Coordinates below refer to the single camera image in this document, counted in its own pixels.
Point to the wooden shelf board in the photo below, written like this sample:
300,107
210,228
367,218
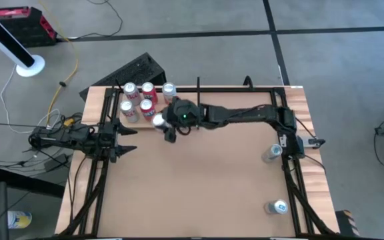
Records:
138,125

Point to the pink Spindrift can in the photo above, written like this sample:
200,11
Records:
158,121

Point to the black perforated crate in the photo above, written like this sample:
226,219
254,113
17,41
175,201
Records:
128,71

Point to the blue Red Bull can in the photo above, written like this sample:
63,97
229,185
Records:
277,206
272,152

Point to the black orange striped block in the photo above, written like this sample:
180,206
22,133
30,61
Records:
347,221

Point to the grey bracket device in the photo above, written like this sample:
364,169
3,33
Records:
312,141

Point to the silver Diet Coke can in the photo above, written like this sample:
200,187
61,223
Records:
130,91
128,111

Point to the black table frame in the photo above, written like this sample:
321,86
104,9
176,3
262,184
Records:
232,90

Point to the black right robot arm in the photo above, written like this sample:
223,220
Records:
245,115

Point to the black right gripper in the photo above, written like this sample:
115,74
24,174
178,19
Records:
183,113

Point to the white metal plate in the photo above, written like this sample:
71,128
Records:
283,140

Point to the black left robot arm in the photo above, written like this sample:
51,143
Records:
65,138

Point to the red Fanta strawberry can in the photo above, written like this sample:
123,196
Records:
149,91
147,109

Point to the red black toolbox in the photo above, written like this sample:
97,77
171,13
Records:
22,26

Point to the yellow plug connector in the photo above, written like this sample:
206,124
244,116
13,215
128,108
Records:
68,122

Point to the white floor stand pole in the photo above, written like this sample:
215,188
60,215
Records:
30,66

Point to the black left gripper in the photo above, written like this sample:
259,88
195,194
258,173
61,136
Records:
108,141

